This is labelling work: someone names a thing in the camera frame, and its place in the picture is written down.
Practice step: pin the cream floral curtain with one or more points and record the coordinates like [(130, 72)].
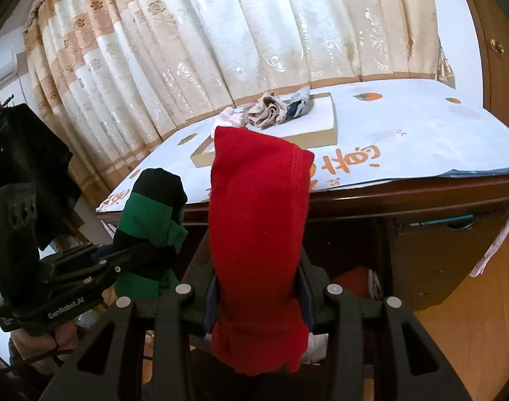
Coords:
[(237, 29)]

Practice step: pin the wooden drawer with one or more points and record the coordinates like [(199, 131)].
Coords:
[(355, 259)]

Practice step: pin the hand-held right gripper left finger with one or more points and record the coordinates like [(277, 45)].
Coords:
[(207, 300)]

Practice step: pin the brown wooden wardrobe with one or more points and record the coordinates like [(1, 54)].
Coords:
[(501, 83)]

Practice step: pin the grey blue underwear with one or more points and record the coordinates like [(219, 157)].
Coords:
[(298, 102)]

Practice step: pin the white air conditioner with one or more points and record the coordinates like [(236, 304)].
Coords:
[(1, 69)]

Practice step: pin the beige pink underwear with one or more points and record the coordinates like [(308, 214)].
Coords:
[(267, 110)]

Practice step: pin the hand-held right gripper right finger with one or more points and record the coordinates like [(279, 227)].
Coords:
[(306, 305)]

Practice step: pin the black hanging cloth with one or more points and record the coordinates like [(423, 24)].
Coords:
[(24, 150)]

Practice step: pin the dark wooden desk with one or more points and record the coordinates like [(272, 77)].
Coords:
[(363, 198)]

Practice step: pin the red sock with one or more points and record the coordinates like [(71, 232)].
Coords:
[(258, 217)]

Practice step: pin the green and black sock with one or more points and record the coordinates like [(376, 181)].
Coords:
[(146, 217)]

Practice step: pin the brass wardrobe knob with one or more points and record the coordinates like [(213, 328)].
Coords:
[(497, 45)]

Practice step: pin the orange printed white tablecloth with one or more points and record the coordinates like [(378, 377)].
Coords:
[(405, 133)]

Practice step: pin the cardboard box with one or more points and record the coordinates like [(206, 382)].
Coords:
[(317, 125)]

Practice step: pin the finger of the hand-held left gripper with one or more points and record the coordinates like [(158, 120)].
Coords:
[(125, 250), (133, 267)]

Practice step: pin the person's left hand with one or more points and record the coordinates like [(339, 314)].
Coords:
[(33, 346)]

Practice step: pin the orange red underwear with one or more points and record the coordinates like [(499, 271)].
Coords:
[(352, 280)]

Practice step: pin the white towel cloth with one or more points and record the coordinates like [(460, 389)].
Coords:
[(315, 346)]

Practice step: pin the wooden cabinet door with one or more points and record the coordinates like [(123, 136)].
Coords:
[(438, 267)]

